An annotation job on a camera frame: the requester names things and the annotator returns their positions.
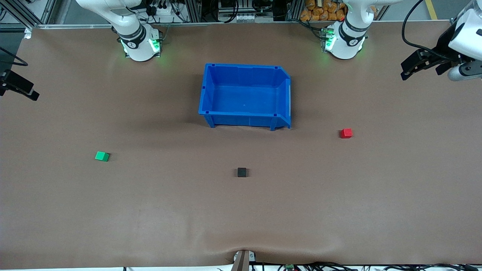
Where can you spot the red cube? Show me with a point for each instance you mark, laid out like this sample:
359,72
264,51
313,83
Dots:
346,133

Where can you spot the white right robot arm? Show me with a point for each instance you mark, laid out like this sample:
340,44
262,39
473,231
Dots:
138,48

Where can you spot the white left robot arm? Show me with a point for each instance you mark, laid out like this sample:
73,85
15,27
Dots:
344,47

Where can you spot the metal table clamp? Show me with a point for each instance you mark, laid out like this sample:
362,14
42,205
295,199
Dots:
243,260

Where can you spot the green cube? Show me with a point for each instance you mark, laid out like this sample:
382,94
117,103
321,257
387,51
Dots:
101,156

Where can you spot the white power strip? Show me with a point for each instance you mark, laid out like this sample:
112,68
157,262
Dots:
162,8

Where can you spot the orange snack bags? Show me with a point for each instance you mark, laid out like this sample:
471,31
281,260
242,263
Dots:
320,10

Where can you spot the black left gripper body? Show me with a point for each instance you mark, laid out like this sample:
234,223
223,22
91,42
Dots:
443,46

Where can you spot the black cube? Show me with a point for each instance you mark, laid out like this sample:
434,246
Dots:
242,172

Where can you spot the blue plastic bin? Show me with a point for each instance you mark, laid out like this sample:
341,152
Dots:
244,98

